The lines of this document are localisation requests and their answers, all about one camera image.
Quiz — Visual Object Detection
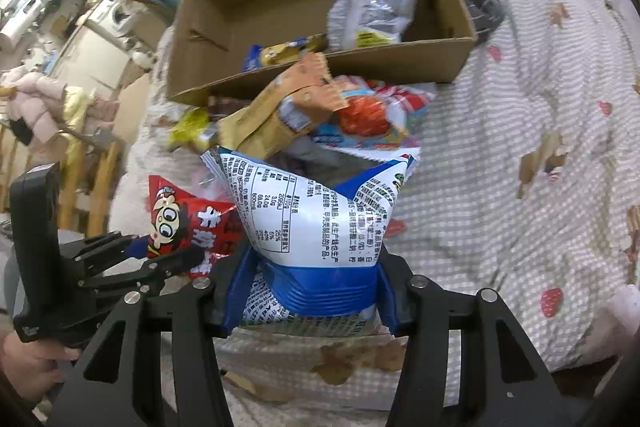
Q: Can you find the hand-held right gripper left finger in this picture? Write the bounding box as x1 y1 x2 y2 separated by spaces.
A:
47 248 260 427

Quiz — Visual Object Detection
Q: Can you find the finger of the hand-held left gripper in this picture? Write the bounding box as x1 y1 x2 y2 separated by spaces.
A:
75 231 152 276
86 249 214 296

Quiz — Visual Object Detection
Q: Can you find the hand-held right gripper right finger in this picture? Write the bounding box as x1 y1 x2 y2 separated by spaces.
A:
377 253 585 427

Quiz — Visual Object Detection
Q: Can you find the red cartoon snack packet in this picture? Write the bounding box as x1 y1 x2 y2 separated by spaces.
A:
145 174 251 280

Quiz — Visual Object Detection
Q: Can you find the blue and white snack bag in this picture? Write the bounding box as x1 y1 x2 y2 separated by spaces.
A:
200 146 423 338

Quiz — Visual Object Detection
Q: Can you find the tan snack packet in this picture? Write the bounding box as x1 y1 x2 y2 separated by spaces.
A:
217 52 351 162

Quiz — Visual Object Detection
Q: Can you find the red and white snack bag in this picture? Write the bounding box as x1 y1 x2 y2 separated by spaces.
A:
307 77 438 150

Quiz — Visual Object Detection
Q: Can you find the person's left forearm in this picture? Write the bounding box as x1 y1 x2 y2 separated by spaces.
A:
0 372 51 427

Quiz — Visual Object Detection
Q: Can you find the person's left hand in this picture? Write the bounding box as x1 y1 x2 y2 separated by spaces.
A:
0 329 83 408

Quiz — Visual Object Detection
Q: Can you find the wooden chair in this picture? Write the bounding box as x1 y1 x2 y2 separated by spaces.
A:
50 127 126 233

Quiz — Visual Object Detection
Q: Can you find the pink jacket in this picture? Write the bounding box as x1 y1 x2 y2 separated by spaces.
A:
0 69 76 142

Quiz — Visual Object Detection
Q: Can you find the white cabinet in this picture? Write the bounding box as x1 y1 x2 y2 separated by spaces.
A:
55 24 131 88

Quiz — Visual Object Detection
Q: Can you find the white appliance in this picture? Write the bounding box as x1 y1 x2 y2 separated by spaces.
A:
0 0 43 52

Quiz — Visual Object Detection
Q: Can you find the checked bed sheet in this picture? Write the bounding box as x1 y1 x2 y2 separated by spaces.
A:
107 0 640 408

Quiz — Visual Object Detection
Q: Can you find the white washing machine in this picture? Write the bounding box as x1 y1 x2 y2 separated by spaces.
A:
87 0 136 40

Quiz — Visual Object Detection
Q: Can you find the yellow and blue snack packet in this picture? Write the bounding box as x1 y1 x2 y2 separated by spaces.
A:
242 34 331 72

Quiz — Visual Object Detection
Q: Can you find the silver snack bag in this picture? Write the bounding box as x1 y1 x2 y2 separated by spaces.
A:
326 0 422 54

